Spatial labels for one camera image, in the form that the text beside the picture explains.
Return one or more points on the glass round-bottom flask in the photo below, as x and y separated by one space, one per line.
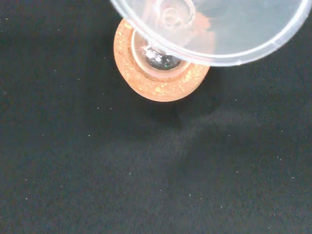
158 58

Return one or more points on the black cloth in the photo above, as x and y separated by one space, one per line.
122 158

